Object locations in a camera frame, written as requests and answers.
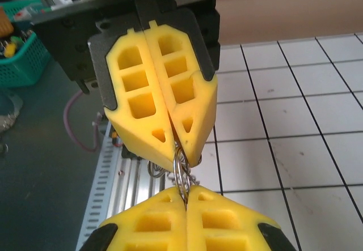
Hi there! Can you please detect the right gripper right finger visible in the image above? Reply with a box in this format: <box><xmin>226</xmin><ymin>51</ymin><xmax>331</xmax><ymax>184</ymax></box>
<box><xmin>185</xmin><ymin>185</ymin><xmax>297</xmax><ymax>251</ymax></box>

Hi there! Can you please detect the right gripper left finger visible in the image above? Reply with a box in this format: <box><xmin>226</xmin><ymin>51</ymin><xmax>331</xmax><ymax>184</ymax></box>
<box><xmin>78</xmin><ymin>187</ymin><xmax>188</xmax><ymax>251</ymax></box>

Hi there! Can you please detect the metal wire ring rack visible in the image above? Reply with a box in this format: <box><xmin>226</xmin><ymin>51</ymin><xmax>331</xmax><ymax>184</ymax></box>
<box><xmin>147</xmin><ymin>140</ymin><xmax>204</xmax><ymax>206</ymax></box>

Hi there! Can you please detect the teal plastic basket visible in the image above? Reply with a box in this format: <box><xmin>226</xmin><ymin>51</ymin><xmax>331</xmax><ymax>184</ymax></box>
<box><xmin>0</xmin><ymin>0</ymin><xmax>52</xmax><ymax>90</ymax></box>

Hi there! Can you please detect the small yellow object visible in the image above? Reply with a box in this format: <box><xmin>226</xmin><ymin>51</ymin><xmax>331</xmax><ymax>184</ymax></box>
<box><xmin>3</xmin><ymin>42</ymin><xmax>18</xmax><ymax>59</ymax></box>

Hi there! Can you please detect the orange textured object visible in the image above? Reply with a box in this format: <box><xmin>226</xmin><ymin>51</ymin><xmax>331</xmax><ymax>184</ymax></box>
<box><xmin>0</xmin><ymin>7</ymin><xmax>15</xmax><ymax>38</ymax></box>

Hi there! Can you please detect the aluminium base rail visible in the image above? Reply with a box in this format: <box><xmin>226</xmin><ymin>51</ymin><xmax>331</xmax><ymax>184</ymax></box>
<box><xmin>109</xmin><ymin>146</ymin><xmax>174</xmax><ymax>206</ymax></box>

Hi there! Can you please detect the slotted grey cable duct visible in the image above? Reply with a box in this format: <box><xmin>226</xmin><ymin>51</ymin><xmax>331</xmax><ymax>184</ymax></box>
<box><xmin>75</xmin><ymin>122</ymin><xmax>124</xmax><ymax>251</ymax></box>

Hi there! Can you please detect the short purple cable loop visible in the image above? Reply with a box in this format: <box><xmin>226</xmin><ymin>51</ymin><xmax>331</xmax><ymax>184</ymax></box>
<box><xmin>62</xmin><ymin>90</ymin><xmax>100</xmax><ymax>153</ymax></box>

